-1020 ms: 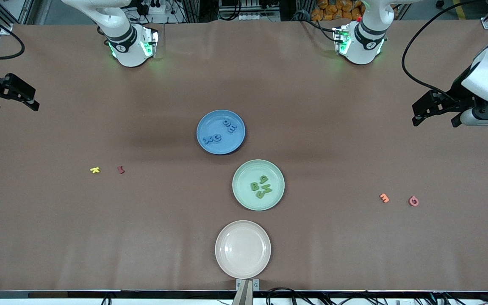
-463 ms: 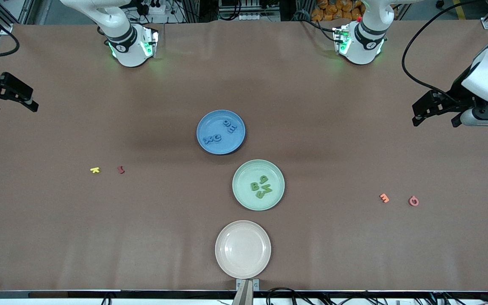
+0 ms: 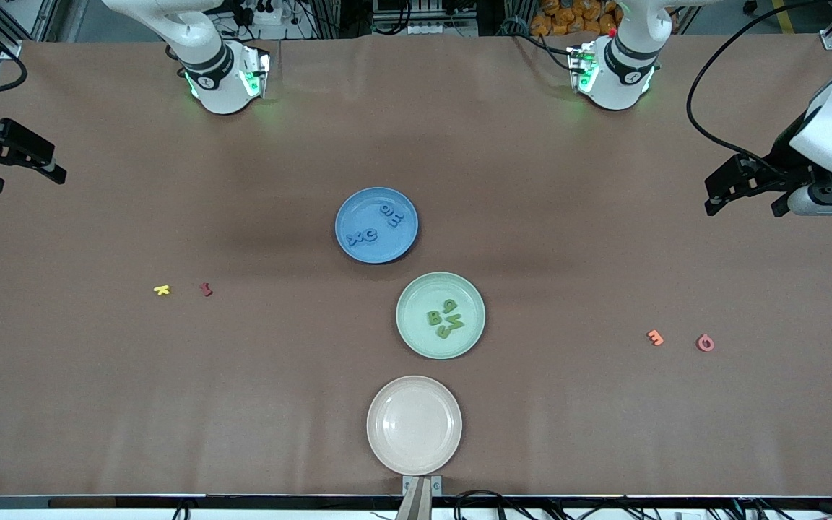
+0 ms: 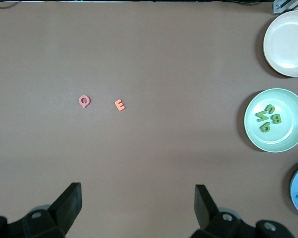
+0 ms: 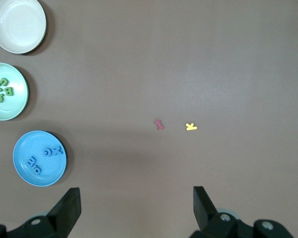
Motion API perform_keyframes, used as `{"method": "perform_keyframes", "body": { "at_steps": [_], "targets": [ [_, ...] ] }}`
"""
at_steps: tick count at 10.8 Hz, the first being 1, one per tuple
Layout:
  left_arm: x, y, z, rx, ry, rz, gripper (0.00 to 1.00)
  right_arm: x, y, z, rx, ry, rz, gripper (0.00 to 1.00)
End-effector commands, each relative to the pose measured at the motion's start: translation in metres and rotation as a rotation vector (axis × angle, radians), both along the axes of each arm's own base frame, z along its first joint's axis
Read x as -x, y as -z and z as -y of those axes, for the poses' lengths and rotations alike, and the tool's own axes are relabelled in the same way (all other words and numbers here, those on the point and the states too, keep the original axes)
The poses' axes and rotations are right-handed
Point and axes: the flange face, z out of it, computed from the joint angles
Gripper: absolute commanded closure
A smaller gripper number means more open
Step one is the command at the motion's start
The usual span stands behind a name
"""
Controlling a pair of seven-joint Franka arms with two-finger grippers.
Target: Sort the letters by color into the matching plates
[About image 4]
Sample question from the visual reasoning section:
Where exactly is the pink foam letter Q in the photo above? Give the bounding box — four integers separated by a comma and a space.
78, 95, 91, 109

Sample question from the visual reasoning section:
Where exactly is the black table edge rail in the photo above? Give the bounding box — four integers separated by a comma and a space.
0, 0, 274, 3

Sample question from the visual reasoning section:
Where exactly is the green plate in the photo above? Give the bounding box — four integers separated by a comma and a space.
243, 88, 298, 152

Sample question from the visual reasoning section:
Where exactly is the grey metal table bracket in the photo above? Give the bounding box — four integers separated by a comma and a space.
272, 0, 289, 15

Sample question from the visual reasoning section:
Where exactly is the beige plate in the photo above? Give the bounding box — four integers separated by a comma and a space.
263, 10, 298, 77

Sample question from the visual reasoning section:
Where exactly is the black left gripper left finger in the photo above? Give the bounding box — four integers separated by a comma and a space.
8, 183, 82, 238

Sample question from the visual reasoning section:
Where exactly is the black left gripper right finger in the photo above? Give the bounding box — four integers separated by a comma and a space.
190, 184, 256, 238

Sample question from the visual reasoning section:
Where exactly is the aluminium camera post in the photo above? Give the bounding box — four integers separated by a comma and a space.
279, 0, 298, 11

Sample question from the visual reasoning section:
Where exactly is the green foam letter N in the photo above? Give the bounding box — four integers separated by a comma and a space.
255, 111, 269, 122

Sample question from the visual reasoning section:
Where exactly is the orange foam letter E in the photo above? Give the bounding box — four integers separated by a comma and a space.
114, 99, 126, 112

